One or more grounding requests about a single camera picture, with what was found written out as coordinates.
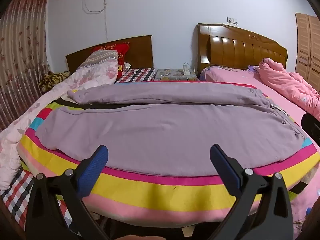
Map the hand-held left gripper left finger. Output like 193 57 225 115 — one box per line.
25 144 110 240

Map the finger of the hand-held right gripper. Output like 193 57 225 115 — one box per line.
301 113 320 147

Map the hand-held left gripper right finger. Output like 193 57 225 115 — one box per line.
209 144 293 240

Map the pink comforter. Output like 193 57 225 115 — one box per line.
257 57 320 120

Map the colourful striped blanket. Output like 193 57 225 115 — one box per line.
16 80 320 230

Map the light wooden wardrobe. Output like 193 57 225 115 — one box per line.
295 12 320 85

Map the pink floral quilt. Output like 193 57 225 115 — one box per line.
0 50 119 193

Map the checkered bed sheet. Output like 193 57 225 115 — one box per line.
0 66 155 235

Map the person's black top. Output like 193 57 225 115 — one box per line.
303 200 320 240

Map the tiger print blanket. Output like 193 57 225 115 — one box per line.
39 70 70 93

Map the purple floral pillow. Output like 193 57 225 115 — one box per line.
200 65 250 80

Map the nightstand with floral cover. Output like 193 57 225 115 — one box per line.
153 68 200 82

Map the red patterned pillow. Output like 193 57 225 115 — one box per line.
91 43 130 79

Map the carved glossy wooden headboard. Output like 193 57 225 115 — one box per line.
196 23 288 77

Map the plain wooden headboard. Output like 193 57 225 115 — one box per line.
65 35 154 73

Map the pink floral curtain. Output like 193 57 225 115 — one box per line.
0 0 52 133

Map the white wall cable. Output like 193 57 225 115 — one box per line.
82 0 108 38

